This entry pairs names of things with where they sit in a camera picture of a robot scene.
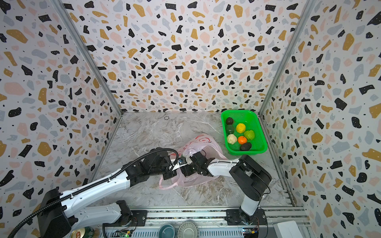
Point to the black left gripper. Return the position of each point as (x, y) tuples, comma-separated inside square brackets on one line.
[(170, 174)]

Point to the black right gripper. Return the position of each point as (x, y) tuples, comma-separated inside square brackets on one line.
[(189, 165)]

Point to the pink plastic bag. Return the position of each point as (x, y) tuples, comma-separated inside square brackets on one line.
[(203, 143)]

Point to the beige pear fruit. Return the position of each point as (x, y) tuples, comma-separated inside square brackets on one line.
[(232, 139)]

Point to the dark green lime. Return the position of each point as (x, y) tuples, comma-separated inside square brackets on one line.
[(229, 129)]

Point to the orange fruit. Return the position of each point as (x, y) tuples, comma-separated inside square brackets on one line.
[(242, 140)]

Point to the dark avocado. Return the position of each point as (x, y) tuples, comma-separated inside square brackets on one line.
[(246, 146)]

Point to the dark purple mangosteen fruit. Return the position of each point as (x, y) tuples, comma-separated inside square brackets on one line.
[(229, 121)]

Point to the yellow lemon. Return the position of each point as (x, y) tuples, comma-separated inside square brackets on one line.
[(240, 128)]

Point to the green custard apple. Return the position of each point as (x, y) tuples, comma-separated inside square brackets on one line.
[(249, 135)]

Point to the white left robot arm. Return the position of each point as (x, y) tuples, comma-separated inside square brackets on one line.
[(58, 210)]

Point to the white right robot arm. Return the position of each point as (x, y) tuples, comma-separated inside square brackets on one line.
[(251, 177)]

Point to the grey ribbed plate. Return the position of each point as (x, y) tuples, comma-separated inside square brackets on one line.
[(187, 230)]

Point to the teal ceramic bowl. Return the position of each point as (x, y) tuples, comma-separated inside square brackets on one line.
[(166, 231)]

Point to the green circuit board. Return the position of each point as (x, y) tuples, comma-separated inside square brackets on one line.
[(124, 233)]

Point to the right circuit board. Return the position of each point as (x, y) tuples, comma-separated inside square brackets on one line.
[(251, 233)]

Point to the green gold drink can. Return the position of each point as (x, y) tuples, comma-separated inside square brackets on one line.
[(86, 232)]

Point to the white box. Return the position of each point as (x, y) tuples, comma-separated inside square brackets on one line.
[(287, 229)]

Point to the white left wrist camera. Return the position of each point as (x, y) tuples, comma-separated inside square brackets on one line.
[(183, 161)]

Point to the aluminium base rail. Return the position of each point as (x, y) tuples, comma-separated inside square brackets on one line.
[(210, 222)]

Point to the aluminium corner post left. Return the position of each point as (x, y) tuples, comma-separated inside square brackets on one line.
[(64, 16)]

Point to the aluminium corner post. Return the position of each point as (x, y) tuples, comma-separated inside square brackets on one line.
[(287, 55), (64, 16)]

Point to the aluminium corner post right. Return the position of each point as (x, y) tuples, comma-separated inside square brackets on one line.
[(287, 55)]

